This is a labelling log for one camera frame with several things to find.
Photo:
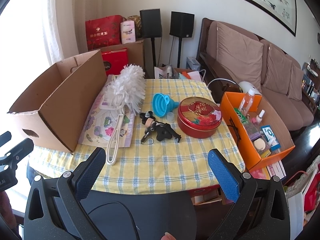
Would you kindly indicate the yellow checkered tablecloth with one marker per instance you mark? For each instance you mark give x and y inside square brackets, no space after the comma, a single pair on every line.
[153,167]

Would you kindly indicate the blue collapsible silicone funnel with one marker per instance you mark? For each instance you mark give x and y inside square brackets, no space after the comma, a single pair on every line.
[162,104]

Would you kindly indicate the purple wet wipes pack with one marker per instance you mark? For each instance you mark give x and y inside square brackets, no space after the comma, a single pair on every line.
[101,122]

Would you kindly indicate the white curtain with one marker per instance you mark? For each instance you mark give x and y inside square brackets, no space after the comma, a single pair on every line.
[65,32]

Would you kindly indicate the black speaker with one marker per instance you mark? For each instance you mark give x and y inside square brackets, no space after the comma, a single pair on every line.
[181,24]
[151,23]

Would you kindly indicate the right black speaker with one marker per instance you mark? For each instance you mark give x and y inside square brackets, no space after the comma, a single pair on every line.
[181,24]

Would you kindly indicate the box of clutter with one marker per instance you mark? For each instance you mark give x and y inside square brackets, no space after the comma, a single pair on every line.
[168,72]

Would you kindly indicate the blue white small box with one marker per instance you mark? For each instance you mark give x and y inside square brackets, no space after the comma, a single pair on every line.
[270,137]

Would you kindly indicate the left black speaker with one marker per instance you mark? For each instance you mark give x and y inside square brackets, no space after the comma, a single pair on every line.
[151,23]

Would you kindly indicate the small clear plastic cap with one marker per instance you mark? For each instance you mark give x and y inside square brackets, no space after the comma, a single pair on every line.
[170,117]

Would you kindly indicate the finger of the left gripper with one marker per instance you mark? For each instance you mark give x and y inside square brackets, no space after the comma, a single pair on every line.
[4,138]
[16,154]

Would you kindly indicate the large brown cardboard box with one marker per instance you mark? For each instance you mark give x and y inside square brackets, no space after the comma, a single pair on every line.
[53,109]

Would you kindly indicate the small pink nail bottle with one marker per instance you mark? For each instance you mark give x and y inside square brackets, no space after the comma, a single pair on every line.
[258,119]

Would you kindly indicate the red round tin box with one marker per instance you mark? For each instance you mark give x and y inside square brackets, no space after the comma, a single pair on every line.
[198,117]

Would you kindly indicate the clear plastic bottle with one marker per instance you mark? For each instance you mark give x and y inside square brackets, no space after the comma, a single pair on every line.
[247,101]

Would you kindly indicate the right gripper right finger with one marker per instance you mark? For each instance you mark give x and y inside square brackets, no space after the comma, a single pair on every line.
[227,175]

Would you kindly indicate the small beige bottle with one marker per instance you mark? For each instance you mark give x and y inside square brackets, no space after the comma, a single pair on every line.
[150,124]

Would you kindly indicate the white fluffy duster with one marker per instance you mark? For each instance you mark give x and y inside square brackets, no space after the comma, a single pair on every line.
[126,91]

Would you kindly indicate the orange cardboard box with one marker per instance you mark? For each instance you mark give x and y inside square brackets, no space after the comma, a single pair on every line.
[244,135]

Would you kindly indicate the red gift bag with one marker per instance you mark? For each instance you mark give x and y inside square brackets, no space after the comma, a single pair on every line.
[103,32]

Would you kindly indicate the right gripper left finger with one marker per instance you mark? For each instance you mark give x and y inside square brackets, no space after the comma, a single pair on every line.
[86,173]

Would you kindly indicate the red chocolate gift box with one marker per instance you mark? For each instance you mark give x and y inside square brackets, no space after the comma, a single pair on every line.
[115,61]

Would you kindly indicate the white dome lamp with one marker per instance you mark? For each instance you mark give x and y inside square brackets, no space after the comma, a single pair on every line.
[247,87]

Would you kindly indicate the pink white tissue pack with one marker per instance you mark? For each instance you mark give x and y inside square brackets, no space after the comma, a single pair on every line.
[127,31]

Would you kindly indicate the green packet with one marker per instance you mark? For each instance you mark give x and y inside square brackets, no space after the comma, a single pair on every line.
[244,120]

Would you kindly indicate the brown cardboard box behind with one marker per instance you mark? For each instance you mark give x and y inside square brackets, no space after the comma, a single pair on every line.
[135,51]

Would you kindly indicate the person right hand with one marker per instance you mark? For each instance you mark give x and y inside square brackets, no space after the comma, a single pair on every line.
[168,236]

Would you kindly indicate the brown sofa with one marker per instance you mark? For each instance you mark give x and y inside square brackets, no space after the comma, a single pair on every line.
[231,54]

